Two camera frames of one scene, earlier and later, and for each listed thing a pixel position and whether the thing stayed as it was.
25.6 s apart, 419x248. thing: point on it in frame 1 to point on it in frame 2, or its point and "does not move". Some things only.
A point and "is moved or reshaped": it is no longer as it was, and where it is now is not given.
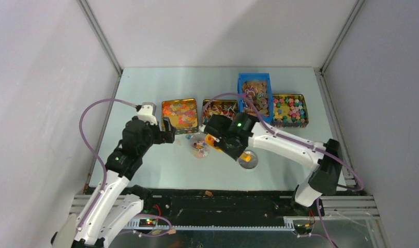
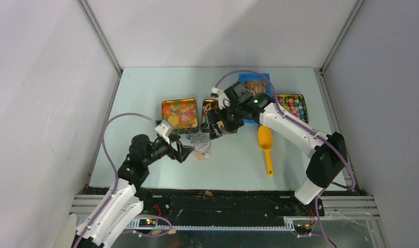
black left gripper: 166,136 to 183,151
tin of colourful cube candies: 289,111 does not move
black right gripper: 235,155 to 214,131
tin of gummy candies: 183,113 does not move
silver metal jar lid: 251,164 to 200,140
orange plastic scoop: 210,141 is moved or reshaped
